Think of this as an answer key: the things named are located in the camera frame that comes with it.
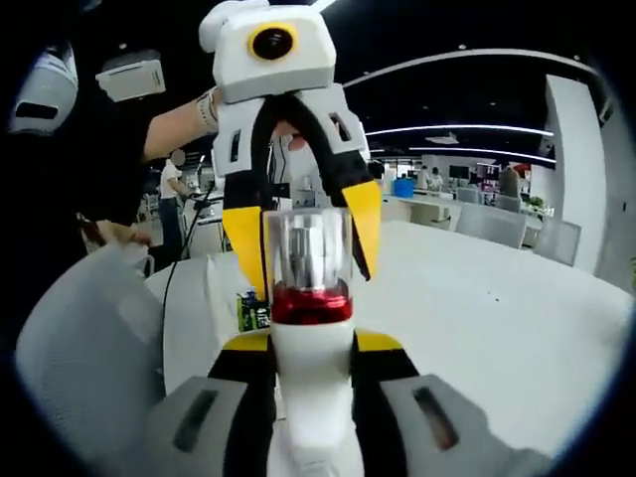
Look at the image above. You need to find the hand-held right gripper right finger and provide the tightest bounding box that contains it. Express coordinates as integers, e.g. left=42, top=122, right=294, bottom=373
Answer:
left=350, top=330, right=554, bottom=477

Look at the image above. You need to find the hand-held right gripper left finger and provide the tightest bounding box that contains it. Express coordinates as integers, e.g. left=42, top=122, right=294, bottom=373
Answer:
left=146, top=333, right=278, bottom=477

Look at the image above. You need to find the silver green skincare sachet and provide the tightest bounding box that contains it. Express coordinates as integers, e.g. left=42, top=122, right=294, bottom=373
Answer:
left=237, top=290, right=273, bottom=333

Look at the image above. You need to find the white skincare bottle red collar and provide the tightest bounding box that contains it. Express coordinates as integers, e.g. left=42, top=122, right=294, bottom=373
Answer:
left=261, top=207, right=360, bottom=477

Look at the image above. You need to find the person's left hand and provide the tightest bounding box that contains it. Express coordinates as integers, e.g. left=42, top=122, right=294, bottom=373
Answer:
left=271, top=117, right=313, bottom=153

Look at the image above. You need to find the white wristwatch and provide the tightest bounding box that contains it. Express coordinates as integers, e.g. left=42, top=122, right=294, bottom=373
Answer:
left=196, top=88, right=223, bottom=134

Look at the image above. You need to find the white ceiling air conditioner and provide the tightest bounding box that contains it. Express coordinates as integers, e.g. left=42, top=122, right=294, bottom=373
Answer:
left=94, top=49, right=168, bottom=103

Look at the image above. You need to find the grey mesh office chair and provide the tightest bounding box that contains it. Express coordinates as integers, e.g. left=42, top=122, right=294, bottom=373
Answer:
left=14, top=242, right=173, bottom=477

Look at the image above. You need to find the white office chair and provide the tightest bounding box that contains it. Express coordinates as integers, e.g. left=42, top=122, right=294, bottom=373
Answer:
left=454, top=202, right=528, bottom=249
left=534, top=218, right=582, bottom=267

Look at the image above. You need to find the white worn device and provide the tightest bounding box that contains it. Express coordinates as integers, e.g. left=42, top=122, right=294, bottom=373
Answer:
left=7, top=42, right=80, bottom=136

